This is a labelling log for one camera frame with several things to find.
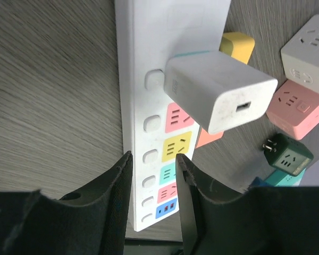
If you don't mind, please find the dark green cube socket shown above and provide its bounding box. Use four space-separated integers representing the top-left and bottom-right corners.
262 133 314 176

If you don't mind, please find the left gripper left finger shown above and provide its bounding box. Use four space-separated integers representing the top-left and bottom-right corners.
0 152 133 254

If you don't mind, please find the white USB charger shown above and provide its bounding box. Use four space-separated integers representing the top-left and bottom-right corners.
164 51 278 134

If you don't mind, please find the pink plug adapter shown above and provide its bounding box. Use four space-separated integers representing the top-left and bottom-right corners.
195 127 224 149

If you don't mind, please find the white cube socket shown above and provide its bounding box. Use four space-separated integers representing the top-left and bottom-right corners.
280 14 319 94

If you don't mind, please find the yellow plug adapter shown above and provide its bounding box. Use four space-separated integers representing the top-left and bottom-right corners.
219 32 255 64

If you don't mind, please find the white power strip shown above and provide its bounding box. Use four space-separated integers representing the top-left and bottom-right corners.
115 0 230 232

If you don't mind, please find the pink cube socket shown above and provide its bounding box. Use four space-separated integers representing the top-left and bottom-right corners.
266 80 319 140

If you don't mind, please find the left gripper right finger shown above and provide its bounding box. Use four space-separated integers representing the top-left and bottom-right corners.
175 154 319 254

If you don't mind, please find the teal triangular socket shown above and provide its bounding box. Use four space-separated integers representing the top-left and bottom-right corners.
265 168 306 186

